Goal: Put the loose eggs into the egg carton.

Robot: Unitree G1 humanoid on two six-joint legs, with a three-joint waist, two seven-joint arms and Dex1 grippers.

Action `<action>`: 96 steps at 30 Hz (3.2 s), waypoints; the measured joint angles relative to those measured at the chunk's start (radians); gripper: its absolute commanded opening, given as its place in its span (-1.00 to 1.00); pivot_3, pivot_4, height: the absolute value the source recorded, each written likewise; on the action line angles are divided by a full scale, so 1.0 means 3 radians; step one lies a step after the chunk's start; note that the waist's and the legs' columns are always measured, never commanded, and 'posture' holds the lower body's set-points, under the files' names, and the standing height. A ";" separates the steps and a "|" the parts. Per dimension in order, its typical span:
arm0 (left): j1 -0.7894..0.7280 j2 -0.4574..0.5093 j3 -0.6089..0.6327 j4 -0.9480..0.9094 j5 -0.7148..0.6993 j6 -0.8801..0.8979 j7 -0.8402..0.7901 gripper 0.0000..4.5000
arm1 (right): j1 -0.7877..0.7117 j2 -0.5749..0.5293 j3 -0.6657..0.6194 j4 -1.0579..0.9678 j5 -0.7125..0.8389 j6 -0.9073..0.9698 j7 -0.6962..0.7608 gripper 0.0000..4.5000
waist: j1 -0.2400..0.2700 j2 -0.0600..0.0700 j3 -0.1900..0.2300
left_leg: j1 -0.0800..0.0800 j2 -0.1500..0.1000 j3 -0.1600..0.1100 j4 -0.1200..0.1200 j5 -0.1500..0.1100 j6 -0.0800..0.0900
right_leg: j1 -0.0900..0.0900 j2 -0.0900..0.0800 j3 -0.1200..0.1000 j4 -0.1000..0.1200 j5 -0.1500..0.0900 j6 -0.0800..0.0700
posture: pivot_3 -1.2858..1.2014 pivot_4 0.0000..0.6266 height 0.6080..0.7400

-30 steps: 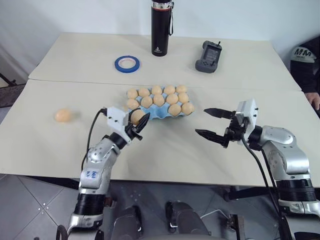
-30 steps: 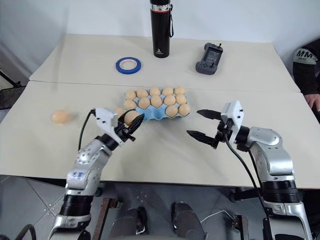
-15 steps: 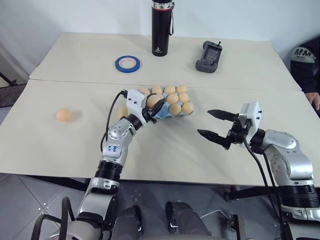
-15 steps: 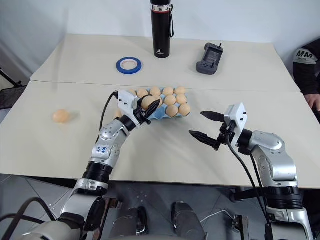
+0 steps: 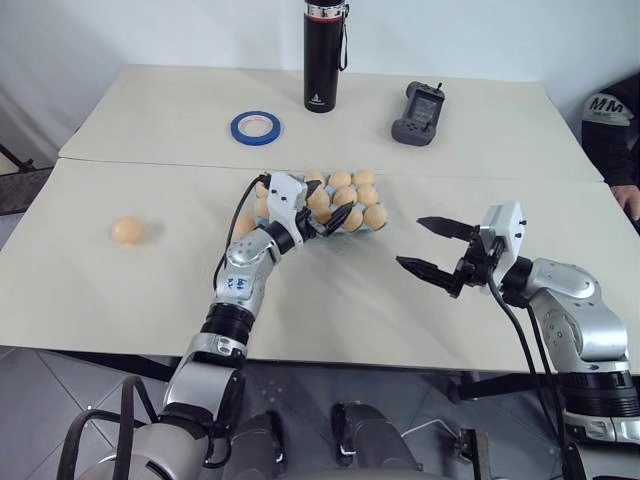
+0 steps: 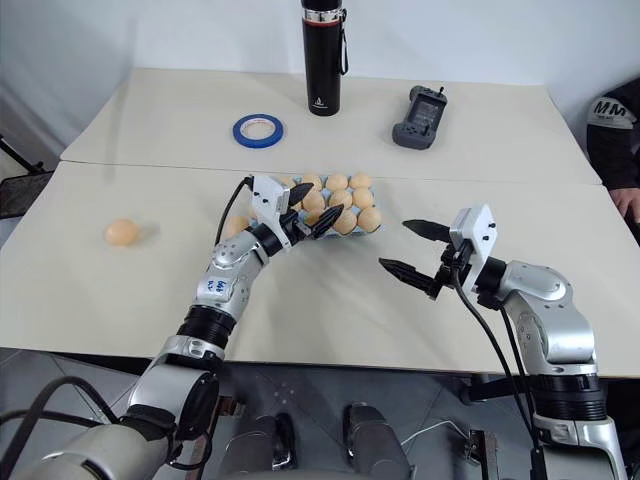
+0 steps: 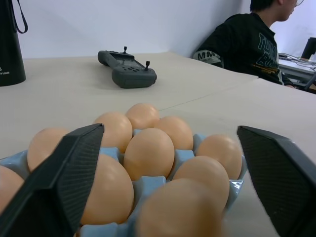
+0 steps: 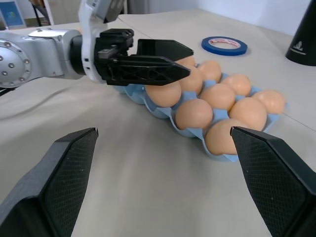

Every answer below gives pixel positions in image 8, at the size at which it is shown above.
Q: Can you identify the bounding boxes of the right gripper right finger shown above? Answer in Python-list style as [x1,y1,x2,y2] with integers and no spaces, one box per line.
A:
[230,126,316,237]

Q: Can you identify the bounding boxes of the blue egg tray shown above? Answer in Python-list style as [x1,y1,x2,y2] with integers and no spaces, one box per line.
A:
[115,64,290,164]

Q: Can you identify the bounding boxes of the blue tape roll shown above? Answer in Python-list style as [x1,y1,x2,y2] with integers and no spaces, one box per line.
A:
[200,36,248,56]

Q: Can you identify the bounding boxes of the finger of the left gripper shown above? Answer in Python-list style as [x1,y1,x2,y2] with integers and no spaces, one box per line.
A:
[136,39,194,61]
[105,55,192,86]

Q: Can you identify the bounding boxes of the black cone-shaped object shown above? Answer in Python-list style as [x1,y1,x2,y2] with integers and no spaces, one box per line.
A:
[285,0,316,67]

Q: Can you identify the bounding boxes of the brown egg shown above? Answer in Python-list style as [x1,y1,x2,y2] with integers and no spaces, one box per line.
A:
[229,97,268,131]
[205,118,250,156]
[145,81,183,108]
[252,89,286,115]
[198,60,223,83]
[199,83,237,112]
[178,67,205,96]
[175,99,214,130]
[221,74,252,97]
[176,56,198,70]

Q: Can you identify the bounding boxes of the dark metal stand legs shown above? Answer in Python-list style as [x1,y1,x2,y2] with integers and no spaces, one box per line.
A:
[31,0,54,27]

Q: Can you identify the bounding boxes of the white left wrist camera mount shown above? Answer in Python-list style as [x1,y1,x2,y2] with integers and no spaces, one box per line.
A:
[78,0,124,85]

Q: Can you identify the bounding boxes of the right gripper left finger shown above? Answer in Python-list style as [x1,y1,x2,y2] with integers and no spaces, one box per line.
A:
[0,127,100,237]

